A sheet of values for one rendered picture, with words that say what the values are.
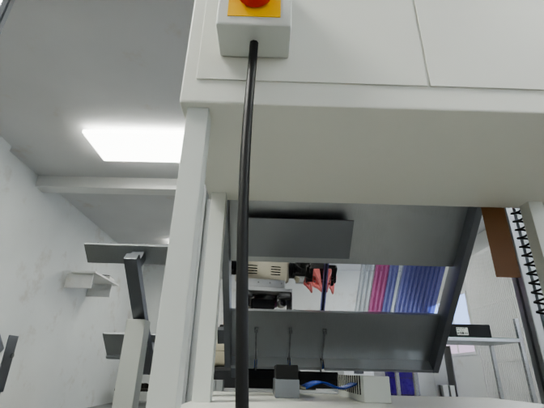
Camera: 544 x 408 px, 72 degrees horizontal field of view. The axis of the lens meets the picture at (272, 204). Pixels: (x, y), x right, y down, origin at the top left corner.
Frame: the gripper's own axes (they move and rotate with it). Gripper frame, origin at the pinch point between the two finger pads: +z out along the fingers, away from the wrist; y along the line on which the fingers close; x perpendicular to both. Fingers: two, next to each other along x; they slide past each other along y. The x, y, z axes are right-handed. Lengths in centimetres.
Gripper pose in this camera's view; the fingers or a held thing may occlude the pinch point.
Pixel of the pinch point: (324, 289)
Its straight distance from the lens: 122.9
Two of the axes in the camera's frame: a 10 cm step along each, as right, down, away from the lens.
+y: 10.0, 0.2, -0.1
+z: -0.1, 3.9, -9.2
